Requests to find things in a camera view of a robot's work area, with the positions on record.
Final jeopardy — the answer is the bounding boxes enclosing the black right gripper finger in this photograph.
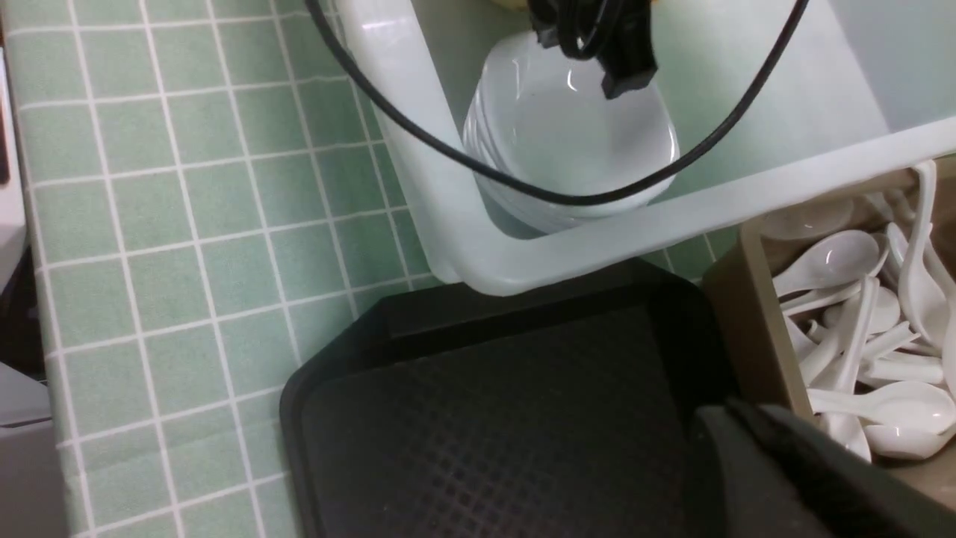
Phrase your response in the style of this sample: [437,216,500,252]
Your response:
[686,401,955,537]

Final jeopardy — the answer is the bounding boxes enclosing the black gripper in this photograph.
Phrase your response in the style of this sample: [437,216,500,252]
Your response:
[527,1,658,101]

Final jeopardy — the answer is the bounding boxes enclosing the white sauce dish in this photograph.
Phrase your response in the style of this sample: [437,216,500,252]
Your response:
[462,31,680,197]

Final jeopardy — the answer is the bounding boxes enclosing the stack of white dishes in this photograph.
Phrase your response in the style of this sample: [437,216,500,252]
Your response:
[462,97,673,234]

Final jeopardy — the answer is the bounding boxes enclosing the brown plastic spoon bin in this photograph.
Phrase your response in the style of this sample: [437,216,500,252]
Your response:
[702,153,956,513]

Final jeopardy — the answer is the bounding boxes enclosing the pile of white spoons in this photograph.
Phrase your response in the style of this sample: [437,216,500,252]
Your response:
[758,162,954,462]

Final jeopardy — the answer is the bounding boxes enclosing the black serving tray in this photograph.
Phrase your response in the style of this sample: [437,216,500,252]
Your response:
[279,259,740,537]

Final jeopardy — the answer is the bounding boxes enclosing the large white plastic tub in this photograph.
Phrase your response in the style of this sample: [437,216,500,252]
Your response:
[337,1,955,296]

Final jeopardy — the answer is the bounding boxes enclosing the green checked tablecloth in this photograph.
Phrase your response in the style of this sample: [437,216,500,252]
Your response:
[0,0,740,538]

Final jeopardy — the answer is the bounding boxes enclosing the black cable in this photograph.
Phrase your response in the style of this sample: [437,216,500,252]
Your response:
[302,0,811,207]

